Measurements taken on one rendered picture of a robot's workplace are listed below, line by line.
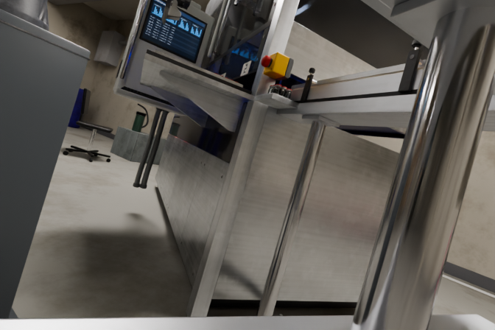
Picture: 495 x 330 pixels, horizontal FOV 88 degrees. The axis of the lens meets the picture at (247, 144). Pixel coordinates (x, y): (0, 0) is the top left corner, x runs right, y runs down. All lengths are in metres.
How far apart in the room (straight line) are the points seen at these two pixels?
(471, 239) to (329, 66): 2.95
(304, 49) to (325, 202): 0.67
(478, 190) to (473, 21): 3.54
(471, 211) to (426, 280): 3.53
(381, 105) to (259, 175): 0.54
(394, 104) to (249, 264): 0.80
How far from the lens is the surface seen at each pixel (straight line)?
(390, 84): 0.68
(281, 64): 0.95
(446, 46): 0.27
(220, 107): 1.04
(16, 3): 0.73
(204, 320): 0.22
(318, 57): 1.17
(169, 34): 2.00
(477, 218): 3.78
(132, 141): 4.36
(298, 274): 1.30
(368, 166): 1.38
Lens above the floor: 0.67
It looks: 1 degrees up
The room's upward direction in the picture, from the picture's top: 16 degrees clockwise
